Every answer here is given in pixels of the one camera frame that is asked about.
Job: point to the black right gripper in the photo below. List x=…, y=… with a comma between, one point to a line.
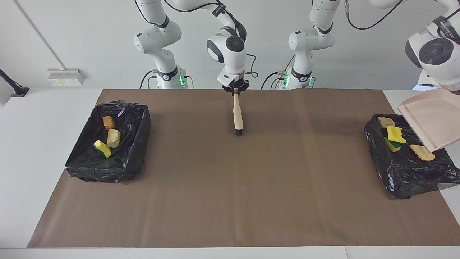
x=235, y=87

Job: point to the beige hand brush black bristles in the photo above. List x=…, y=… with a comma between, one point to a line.
x=238, y=115

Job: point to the brown bread roll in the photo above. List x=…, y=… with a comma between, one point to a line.
x=108, y=122

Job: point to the striped croissant bread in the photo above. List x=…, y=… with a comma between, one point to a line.
x=113, y=138

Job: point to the yellow sponge wedge green backing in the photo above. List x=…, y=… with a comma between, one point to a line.
x=102, y=149

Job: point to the beige trash lump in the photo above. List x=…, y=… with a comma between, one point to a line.
x=423, y=153
x=386, y=122

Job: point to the notched yellow sponge piece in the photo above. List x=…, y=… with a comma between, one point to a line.
x=395, y=134

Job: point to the square yellow sponge piece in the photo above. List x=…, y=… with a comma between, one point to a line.
x=392, y=146

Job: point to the pink plastic dustpan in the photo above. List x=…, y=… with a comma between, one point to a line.
x=435, y=118

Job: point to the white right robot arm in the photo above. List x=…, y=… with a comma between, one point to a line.
x=233, y=50

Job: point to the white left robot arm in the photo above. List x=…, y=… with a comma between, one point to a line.
x=438, y=54

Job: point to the open bin with black bag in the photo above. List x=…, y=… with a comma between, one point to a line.
x=133, y=144

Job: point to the flat-topped bin with black bag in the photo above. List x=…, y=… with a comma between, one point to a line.
x=406, y=172

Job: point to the brown table mat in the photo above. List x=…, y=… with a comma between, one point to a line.
x=230, y=230

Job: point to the white wall outlet box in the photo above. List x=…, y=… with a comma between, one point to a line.
x=66, y=77

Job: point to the black camera stand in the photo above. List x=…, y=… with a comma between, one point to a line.
x=18, y=91

